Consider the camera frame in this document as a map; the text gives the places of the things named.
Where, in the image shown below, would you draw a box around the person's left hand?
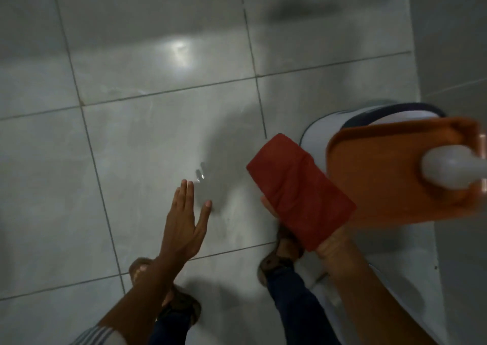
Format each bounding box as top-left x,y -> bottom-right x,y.
159,179 -> 212,261

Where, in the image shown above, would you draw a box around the person's right hand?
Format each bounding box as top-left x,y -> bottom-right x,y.
260,197 -> 353,268

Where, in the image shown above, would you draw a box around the red cloth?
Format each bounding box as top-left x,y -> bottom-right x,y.
246,133 -> 357,252

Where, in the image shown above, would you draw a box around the person's left forearm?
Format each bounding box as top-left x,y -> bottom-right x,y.
98,253 -> 180,335

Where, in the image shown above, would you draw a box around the person's right forearm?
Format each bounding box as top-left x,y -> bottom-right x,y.
323,250 -> 439,345

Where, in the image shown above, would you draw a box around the person's brown right sandal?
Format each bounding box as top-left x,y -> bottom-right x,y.
258,223 -> 305,288

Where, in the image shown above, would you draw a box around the person's brown sandal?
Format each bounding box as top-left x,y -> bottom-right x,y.
258,223 -> 305,288
129,257 -> 202,327

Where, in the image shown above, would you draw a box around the person's brown left sandal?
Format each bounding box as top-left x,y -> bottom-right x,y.
129,257 -> 202,327

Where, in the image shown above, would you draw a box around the person's blue jeans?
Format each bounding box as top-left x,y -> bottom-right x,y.
148,266 -> 342,345

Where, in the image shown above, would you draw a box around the white toilet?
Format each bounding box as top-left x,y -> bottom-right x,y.
299,100 -> 449,345

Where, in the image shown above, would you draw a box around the person's striped sleeve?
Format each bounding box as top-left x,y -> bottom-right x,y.
72,325 -> 127,345

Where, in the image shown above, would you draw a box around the white plastic bottle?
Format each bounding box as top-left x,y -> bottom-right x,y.
420,144 -> 487,190

